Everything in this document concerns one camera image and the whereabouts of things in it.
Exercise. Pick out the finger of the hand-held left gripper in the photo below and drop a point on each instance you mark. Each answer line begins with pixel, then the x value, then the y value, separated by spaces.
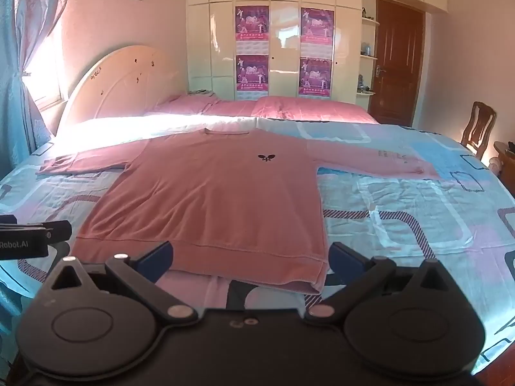
pixel 7 220
pixel 58 231

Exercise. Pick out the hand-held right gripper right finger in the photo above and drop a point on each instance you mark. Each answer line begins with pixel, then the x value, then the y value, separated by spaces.
pixel 345 260

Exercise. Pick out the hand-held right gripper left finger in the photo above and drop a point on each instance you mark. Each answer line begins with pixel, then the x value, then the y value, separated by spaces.
pixel 157 258

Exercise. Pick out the pink long-sleeve sweatshirt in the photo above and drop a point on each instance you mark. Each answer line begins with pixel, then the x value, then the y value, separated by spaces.
pixel 209 193

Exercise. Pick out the patterned blue pink bed sheet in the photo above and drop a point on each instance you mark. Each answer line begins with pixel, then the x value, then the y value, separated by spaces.
pixel 402 209

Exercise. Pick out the pink pillow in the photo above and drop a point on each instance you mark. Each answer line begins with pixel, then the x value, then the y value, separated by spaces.
pixel 318 110
pixel 201 106

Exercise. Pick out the window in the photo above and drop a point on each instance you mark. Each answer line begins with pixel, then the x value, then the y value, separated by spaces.
pixel 46 72

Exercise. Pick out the cream rounded headboard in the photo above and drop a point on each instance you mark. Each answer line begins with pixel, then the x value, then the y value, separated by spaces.
pixel 120 84

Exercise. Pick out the wooden chair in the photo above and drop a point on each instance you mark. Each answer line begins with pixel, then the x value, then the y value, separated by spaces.
pixel 478 128

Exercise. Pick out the dark wooden side table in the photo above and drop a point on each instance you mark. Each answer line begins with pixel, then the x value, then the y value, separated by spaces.
pixel 506 161

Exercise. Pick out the brown wooden door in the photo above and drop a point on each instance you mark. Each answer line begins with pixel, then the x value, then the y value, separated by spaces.
pixel 396 64

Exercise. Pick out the cream corner shelf unit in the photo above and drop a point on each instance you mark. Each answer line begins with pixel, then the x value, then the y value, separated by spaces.
pixel 368 58

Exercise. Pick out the small blue shelf item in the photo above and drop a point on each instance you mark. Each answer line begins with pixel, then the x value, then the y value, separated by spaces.
pixel 366 49

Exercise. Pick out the blue pink curtain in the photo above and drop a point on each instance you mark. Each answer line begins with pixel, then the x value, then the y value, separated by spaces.
pixel 24 8

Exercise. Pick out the cream glossy wardrobe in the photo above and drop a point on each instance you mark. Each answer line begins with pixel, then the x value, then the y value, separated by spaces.
pixel 281 48

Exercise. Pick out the purple wall poster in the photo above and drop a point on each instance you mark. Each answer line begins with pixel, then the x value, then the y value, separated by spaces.
pixel 252 72
pixel 317 25
pixel 315 76
pixel 252 24

